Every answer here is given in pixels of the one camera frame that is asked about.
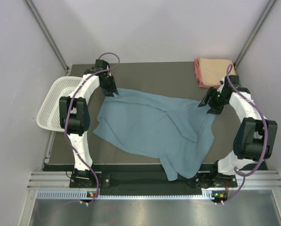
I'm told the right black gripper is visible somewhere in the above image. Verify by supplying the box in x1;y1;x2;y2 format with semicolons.
199;87;228;114

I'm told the blue t shirt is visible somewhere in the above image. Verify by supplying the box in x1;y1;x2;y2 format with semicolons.
93;88;215;181

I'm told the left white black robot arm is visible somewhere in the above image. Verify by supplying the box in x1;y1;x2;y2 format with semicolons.
59;58;118;188

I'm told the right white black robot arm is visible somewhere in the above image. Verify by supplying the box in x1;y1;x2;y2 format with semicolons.
195;75;278;188

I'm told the folded peach t shirt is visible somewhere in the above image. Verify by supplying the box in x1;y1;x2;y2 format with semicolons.
198;57;233;87

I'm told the folded pink t shirt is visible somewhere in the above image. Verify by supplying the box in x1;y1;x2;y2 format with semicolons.
194;58;219;88

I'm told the white perforated plastic basket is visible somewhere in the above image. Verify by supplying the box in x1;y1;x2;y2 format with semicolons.
36;76;82;132

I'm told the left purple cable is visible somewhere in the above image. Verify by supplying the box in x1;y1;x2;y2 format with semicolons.
64;52;120;205

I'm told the purple cable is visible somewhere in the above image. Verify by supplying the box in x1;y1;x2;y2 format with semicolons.
64;52;120;205
221;64;270;205

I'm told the left aluminium corner post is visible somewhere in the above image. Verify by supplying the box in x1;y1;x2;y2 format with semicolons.
23;0;69;71

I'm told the aluminium corner post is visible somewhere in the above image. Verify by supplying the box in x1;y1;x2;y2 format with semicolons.
233;0;278;68
23;0;69;71

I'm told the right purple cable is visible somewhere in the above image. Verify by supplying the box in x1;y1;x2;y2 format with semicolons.
221;64;270;205

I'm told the right aluminium corner post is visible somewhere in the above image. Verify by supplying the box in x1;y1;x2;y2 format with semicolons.
233;0;278;68

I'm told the slotted grey cable duct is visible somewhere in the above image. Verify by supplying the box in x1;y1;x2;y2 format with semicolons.
36;190;225;201

